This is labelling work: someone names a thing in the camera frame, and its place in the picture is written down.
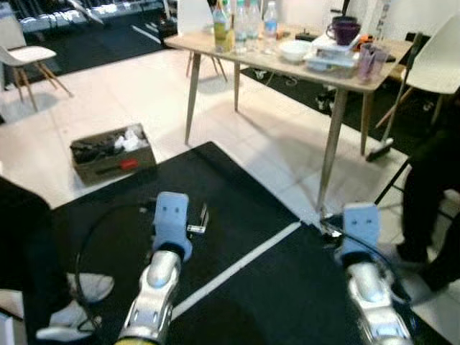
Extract black mat white stripe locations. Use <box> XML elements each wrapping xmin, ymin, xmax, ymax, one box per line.
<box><xmin>49</xmin><ymin>141</ymin><xmax>450</xmax><ymax>345</ymax></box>

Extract open cardboard box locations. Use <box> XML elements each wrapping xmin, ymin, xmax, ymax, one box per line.
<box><xmin>70</xmin><ymin>124</ymin><xmax>157</xmax><ymax>185</ymax></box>

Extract person in black clothes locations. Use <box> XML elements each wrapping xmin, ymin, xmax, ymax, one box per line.
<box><xmin>397</xmin><ymin>90</ymin><xmax>460</xmax><ymax>292</ymax></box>

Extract white crumpled cloth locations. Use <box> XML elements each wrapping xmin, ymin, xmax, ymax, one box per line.
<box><xmin>114</xmin><ymin>127</ymin><xmax>148</xmax><ymax>152</ymax></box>

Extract white shoe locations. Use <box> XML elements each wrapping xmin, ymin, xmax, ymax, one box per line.
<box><xmin>68</xmin><ymin>273</ymin><xmax>116</xmax><ymax>303</ymax></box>
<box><xmin>34</xmin><ymin>300</ymin><xmax>98</xmax><ymax>342</ymax></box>

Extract purple glass tumbler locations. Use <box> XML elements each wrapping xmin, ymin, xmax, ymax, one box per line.
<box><xmin>356</xmin><ymin>43</ymin><xmax>376</xmax><ymax>82</ymax></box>
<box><xmin>370</xmin><ymin>45</ymin><xmax>390</xmax><ymax>78</ymax></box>

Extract white flat box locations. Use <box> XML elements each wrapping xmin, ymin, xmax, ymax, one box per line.
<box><xmin>305</xmin><ymin>34</ymin><xmax>360</xmax><ymax>76</ymax></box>

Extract person in black trousers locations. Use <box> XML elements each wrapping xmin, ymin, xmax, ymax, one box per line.
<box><xmin>0</xmin><ymin>175</ymin><xmax>75</xmax><ymax>339</ymax></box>

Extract wooden table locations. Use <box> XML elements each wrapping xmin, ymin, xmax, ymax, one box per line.
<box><xmin>164</xmin><ymin>27</ymin><xmax>416</xmax><ymax>214</ymax></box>

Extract white bowl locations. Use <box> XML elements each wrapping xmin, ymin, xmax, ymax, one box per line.
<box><xmin>278</xmin><ymin>40</ymin><xmax>312</xmax><ymax>63</ymax></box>

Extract white chair wooden legs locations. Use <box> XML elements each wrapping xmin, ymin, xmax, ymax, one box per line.
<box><xmin>0</xmin><ymin>16</ymin><xmax>74</xmax><ymax>114</ymax></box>
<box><xmin>375</xmin><ymin>13</ymin><xmax>460</xmax><ymax>130</ymax></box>
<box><xmin>176</xmin><ymin>0</ymin><xmax>216</xmax><ymax>80</ymax></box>

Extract purple mug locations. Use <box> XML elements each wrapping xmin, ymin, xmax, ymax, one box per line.
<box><xmin>326</xmin><ymin>16</ymin><xmax>362</xmax><ymax>46</ymax></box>

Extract yellow drink bottle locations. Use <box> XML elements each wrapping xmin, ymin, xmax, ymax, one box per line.
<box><xmin>212</xmin><ymin>2</ymin><xmax>233</xmax><ymax>53</ymax></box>

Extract clear plastic water bottle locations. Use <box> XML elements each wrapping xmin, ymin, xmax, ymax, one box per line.
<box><xmin>247</xmin><ymin>0</ymin><xmax>264</xmax><ymax>52</ymax></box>
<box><xmin>234</xmin><ymin>0</ymin><xmax>249</xmax><ymax>55</ymax></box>

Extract blue label water bottle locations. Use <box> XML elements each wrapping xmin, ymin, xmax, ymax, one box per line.
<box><xmin>262</xmin><ymin>1</ymin><xmax>280</xmax><ymax>55</ymax></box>

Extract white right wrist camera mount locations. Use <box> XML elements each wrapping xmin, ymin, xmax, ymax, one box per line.
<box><xmin>341</xmin><ymin>203</ymin><xmax>380</xmax><ymax>261</ymax></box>

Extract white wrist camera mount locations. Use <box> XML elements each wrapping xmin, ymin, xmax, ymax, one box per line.
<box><xmin>152</xmin><ymin>192</ymin><xmax>193</xmax><ymax>261</ymax></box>
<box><xmin>341</xmin><ymin>203</ymin><xmax>380</xmax><ymax>261</ymax></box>

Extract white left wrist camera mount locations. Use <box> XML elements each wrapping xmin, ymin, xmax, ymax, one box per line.
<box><xmin>152</xmin><ymin>192</ymin><xmax>193</xmax><ymax>261</ymax></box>

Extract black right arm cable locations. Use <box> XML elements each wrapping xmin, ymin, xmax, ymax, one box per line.
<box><xmin>323</xmin><ymin>226</ymin><xmax>407</xmax><ymax>306</ymax></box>

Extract long-handled floor mop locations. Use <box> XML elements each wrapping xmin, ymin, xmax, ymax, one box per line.
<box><xmin>365</xmin><ymin>32</ymin><xmax>426</xmax><ymax>163</ymax></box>

